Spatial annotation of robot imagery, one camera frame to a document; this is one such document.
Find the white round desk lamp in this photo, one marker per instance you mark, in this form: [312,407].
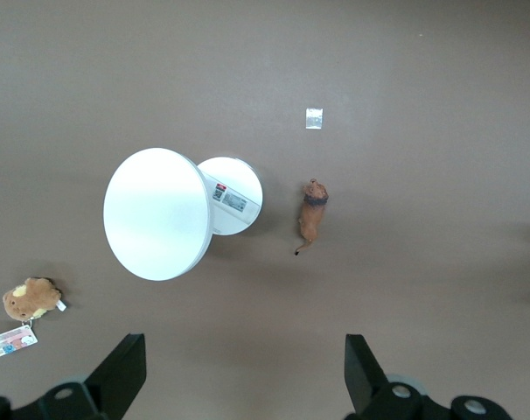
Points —
[155,214]

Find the clear tape square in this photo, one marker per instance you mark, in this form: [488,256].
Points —
[314,118]

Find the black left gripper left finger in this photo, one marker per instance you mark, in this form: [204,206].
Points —
[116,376]

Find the brown hamster plush toy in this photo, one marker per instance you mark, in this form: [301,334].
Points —
[29,297]

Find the printed paper hang tag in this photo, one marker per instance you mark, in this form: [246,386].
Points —
[11,341]

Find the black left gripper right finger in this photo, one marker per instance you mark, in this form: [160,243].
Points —
[370,385]

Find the brown lion statue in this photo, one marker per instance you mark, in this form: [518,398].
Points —
[313,214]

